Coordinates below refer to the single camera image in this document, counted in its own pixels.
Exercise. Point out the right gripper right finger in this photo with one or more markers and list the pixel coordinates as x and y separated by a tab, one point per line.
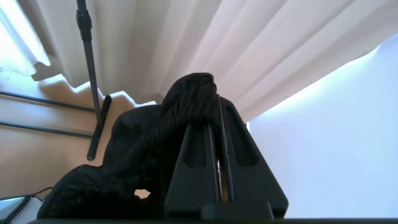
258	186

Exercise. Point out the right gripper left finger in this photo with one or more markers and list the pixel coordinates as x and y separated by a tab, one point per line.
189	186

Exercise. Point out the black clothes rack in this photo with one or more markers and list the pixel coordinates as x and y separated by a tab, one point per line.
90	62

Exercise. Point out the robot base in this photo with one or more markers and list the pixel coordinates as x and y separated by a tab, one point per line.
21	211

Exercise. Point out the black garment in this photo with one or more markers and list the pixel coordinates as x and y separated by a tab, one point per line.
140	140

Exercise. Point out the beige curtain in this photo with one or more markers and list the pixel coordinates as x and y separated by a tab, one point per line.
248	46

